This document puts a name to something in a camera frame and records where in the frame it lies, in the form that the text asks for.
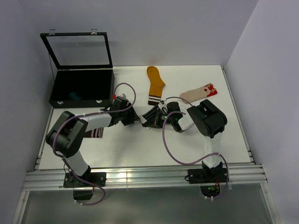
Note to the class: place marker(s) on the mustard yellow striped sock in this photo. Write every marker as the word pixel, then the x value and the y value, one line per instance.
pixel 156 85

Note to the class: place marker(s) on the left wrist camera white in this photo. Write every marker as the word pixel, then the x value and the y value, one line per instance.
pixel 122 96

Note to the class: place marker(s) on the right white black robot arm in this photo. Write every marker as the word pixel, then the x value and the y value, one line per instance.
pixel 211 122

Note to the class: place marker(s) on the brown pink striped sock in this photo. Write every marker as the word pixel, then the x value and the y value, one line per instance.
pixel 95 133

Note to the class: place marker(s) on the aluminium mounting rail frame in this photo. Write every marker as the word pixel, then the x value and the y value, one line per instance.
pixel 144 184

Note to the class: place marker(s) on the black white striped ankle sock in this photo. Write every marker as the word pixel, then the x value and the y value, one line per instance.
pixel 152 118

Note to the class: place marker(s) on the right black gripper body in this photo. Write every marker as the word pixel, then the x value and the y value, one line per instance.
pixel 170 119

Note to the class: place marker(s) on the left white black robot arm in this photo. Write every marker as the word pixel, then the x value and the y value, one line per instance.
pixel 66 136

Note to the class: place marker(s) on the black glass-lid display box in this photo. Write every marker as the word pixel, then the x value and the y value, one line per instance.
pixel 84 65

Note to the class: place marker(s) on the beige red reindeer sock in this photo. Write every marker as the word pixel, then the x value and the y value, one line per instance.
pixel 199 93

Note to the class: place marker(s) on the teal sock with red heel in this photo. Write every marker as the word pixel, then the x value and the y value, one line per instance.
pixel 75 97

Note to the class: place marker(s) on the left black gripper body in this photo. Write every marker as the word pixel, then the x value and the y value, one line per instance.
pixel 127 116

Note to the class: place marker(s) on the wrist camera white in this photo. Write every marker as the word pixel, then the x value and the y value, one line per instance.
pixel 163 105
pixel 122 96

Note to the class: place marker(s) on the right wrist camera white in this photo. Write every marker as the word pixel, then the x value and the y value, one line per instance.
pixel 163 105

